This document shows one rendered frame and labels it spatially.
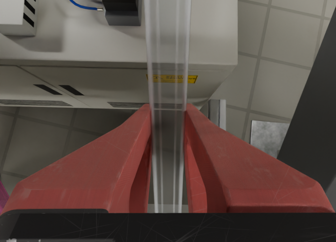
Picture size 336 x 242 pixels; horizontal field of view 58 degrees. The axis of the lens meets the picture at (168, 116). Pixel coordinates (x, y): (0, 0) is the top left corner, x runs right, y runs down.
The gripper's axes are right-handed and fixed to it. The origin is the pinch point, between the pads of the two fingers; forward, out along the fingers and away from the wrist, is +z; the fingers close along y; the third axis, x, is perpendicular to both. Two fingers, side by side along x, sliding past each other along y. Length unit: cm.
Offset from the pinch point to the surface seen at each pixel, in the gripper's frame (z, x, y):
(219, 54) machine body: 33.3, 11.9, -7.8
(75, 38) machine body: 34.9, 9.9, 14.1
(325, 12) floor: 104, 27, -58
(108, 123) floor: 76, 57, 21
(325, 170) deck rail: 1.8, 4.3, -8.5
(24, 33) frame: 34.2, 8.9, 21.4
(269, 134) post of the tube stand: 72, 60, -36
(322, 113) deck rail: 4.0, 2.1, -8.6
